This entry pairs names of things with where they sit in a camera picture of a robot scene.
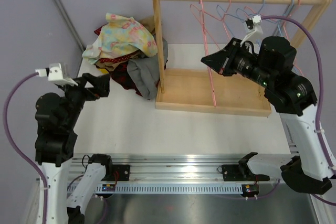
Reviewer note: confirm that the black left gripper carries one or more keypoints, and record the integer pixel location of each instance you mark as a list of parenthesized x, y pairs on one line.
[(100, 87)]

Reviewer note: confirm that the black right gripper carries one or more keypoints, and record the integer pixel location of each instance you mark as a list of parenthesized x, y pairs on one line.
[(223, 61)]

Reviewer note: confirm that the red black plaid skirt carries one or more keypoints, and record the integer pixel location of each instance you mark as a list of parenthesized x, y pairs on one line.
[(120, 75)]

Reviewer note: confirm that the grey skirt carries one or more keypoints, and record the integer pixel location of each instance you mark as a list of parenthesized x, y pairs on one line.
[(145, 74)]

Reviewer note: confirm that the pastel floral skirt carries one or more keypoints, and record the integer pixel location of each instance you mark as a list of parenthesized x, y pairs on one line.
[(130, 30)]

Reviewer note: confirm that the blue wire hanger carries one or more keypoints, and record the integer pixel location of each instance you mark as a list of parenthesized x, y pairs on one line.
[(248, 11), (231, 24)]

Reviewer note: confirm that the red white polka-dot skirt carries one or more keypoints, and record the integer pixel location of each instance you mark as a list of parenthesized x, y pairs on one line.
[(112, 49)]

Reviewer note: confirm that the tan brown skirt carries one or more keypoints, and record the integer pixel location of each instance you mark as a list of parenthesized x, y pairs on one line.
[(149, 24)]

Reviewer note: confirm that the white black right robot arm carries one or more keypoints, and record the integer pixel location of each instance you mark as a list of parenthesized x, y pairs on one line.
[(294, 99)]

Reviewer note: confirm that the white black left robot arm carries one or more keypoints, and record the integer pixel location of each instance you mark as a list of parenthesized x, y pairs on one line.
[(56, 118)]

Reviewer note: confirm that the yellow plastic tray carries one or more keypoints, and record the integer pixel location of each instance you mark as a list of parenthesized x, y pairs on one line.
[(104, 71)]

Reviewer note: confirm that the wooden clothes rack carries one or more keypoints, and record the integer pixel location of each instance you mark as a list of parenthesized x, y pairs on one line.
[(204, 91)]

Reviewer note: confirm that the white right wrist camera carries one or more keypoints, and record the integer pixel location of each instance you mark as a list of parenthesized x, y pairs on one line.
[(253, 28)]

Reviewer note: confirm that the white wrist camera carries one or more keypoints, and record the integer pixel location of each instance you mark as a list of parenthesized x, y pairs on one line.
[(253, 28), (57, 74)]

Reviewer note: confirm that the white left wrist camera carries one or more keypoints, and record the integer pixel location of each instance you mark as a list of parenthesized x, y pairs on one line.
[(57, 74)]

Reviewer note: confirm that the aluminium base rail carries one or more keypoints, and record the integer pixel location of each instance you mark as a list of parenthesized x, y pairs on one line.
[(182, 174)]

